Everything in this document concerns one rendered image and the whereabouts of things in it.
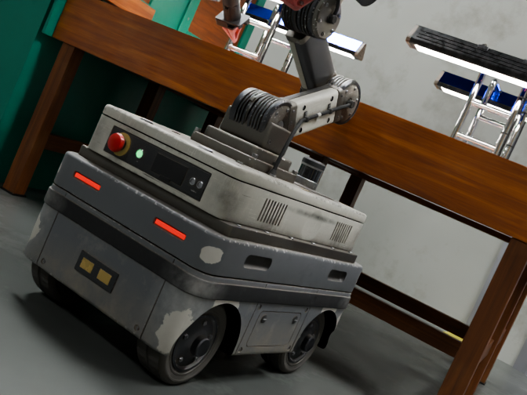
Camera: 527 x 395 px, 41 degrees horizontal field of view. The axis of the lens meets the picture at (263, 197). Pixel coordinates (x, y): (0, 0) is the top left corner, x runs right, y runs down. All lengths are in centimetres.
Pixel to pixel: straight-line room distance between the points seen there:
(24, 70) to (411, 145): 143
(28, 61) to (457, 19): 271
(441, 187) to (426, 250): 224
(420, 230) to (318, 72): 248
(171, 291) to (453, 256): 294
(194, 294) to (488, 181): 95
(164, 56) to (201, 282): 120
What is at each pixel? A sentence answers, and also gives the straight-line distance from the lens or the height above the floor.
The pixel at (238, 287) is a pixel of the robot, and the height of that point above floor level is 25.
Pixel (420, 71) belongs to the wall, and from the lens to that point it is 447.
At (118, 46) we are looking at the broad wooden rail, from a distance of 252.
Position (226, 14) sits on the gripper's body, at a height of 87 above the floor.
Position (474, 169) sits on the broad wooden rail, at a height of 71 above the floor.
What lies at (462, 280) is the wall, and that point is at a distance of 415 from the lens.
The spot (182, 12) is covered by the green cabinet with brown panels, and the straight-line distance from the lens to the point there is 327.
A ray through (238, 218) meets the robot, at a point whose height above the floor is 38.
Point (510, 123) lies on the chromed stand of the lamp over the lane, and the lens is 249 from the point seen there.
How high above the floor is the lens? 53
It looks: 4 degrees down
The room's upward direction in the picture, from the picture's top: 24 degrees clockwise
